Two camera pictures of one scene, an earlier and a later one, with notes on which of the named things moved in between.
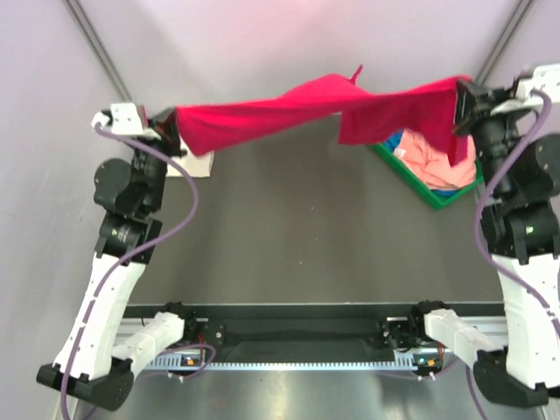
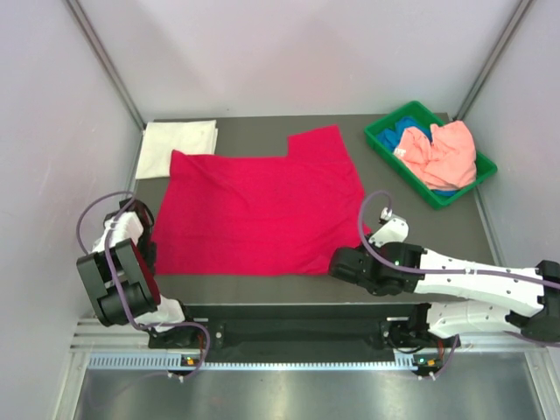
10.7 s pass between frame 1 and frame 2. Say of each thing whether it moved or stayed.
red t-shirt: moved
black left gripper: moved
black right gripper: moved
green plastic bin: stayed
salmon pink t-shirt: stayed
